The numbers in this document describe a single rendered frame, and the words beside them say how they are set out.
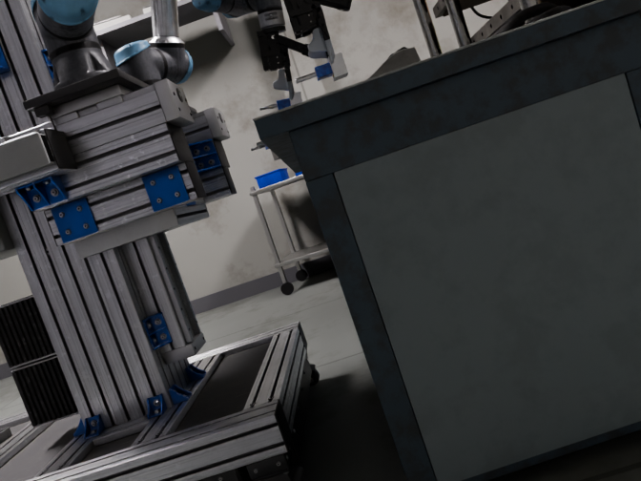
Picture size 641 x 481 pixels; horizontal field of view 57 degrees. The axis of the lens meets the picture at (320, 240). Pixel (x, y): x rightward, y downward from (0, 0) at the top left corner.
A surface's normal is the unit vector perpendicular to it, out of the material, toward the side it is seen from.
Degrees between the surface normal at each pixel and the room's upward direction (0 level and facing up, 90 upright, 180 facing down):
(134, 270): 90
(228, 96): 90
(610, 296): 90
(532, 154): 90
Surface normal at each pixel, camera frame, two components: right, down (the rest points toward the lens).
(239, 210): -0.03, 0.10
